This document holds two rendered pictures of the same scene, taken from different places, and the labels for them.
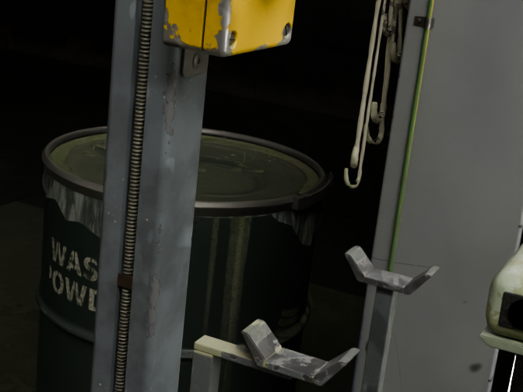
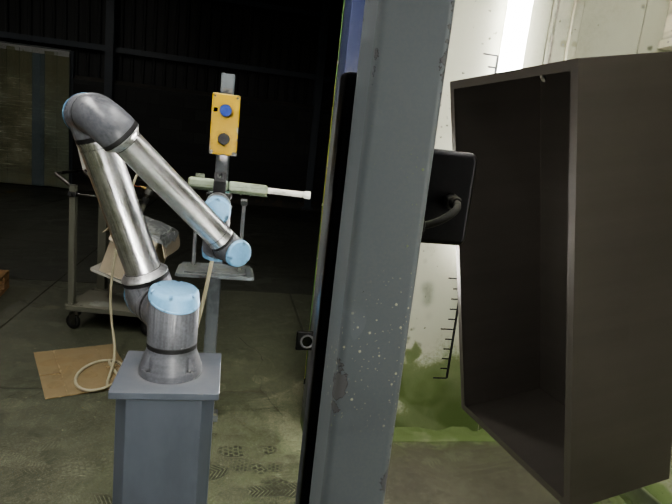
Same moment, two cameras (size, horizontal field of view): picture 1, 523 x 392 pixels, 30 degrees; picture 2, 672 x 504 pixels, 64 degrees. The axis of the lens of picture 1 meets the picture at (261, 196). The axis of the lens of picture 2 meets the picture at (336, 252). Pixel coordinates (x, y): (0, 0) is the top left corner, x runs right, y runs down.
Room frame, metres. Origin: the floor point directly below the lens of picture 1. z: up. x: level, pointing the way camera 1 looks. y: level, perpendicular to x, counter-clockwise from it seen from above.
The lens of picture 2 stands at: (-0.20, -2.22, 1.38)
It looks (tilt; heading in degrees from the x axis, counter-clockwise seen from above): 11 degrees down; 54
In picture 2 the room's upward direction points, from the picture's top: 6 degrees clockwise
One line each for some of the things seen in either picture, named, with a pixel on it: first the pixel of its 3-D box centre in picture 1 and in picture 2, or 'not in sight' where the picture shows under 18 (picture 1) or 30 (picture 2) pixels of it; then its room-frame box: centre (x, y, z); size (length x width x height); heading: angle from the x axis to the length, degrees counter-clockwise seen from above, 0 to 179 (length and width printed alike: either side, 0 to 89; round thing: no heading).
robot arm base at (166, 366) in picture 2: not in sight; (171, 355); (0.33, -0.68, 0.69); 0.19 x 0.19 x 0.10
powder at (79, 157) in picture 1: (186, 168); not in sight; (1.90, 0.16, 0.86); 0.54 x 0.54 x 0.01
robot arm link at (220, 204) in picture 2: not in sight; (217, 209); (0.53, -0.49, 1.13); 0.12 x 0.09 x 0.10; 66
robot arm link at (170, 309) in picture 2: not in sight; (172, 313); (0.33, -0.67, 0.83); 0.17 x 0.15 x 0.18; 93
